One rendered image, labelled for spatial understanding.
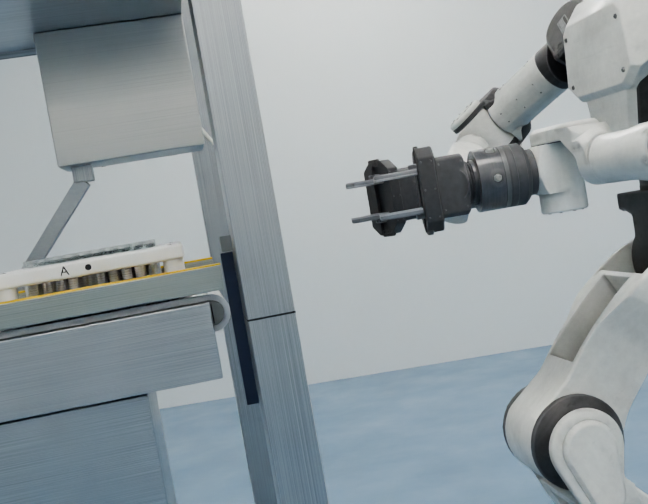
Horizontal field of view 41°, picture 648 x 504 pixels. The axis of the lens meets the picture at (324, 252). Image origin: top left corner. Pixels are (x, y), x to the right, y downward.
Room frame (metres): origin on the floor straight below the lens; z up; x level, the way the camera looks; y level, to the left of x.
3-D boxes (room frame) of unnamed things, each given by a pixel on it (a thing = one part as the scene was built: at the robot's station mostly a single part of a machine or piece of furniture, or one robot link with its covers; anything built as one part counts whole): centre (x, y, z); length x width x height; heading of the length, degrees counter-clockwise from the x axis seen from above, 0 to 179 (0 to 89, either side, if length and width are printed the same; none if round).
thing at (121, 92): (1.37, 0.27, 1.20); 0.22 x 0.11 x 0.20; 99
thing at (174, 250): (1.24, 0.32, 0.95); 0.25 x 0.24 x 0.02; 9
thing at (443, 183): (1.24, -0.21, 0.97); 0.12 x 0.10 x 0.13; 91
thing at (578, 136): (1.21, -0.36, 0.98); 0.13 x 0.07 x 0.09; 24
